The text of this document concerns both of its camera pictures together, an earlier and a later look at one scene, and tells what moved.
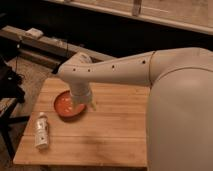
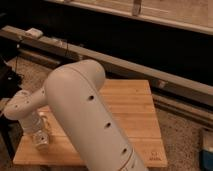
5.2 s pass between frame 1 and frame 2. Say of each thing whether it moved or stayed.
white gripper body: moved
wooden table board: stayed
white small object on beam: stayed
